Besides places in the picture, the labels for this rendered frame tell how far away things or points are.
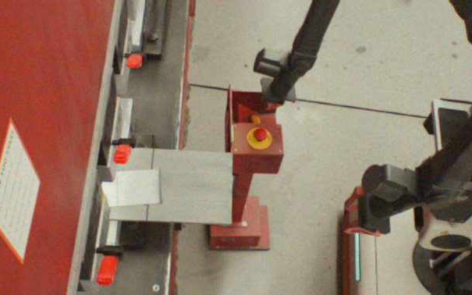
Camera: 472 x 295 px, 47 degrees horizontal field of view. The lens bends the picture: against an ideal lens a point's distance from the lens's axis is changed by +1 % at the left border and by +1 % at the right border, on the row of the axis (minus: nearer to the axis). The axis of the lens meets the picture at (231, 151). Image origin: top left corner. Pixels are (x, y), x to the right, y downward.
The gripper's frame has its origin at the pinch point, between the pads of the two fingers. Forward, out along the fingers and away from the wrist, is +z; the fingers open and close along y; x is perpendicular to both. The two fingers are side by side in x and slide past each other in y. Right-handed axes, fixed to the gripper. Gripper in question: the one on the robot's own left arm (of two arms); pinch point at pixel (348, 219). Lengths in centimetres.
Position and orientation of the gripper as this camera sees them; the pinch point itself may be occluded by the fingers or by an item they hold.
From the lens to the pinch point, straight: 125.0
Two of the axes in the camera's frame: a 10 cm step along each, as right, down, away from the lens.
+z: -5.3, 3.9, 7.6
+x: 8.4, 3.5, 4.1
